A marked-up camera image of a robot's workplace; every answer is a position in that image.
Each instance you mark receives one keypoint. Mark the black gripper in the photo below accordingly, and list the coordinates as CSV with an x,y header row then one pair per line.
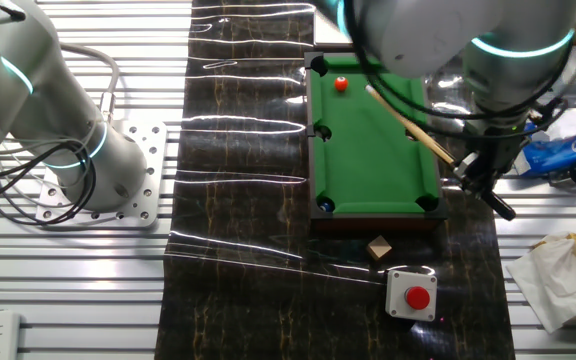
x,y
498,157

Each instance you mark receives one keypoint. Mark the wooden pool cue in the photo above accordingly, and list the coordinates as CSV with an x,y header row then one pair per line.
x,y
403,125

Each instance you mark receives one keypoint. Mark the orange pool ball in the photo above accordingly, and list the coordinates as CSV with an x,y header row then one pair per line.
x,y
341,83

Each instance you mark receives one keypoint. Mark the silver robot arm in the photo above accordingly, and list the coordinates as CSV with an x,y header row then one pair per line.
x,y
418,30

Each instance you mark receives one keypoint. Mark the mini green pool table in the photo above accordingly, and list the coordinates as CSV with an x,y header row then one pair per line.
x,y
368,165

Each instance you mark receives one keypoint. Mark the blue pool ball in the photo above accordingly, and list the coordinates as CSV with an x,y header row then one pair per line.
x,y
325,205

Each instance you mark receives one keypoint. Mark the blue tissue pack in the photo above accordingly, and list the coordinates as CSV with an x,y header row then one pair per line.
x,y
558,152

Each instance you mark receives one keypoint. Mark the small wooden cube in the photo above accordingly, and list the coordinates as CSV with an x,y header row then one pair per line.
x,y
379,247

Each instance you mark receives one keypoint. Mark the red emergency stop button box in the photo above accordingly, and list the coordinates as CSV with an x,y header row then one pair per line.
x,y
398,287

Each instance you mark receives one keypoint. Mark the crumpled white paper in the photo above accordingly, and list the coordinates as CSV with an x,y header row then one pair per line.
x,y
553,285

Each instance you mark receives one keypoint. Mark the black marble pattern mat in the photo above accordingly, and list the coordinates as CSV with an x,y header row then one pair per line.
x,y
248,300

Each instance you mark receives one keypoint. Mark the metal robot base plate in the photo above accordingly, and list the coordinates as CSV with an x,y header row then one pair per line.
x,y
148,150

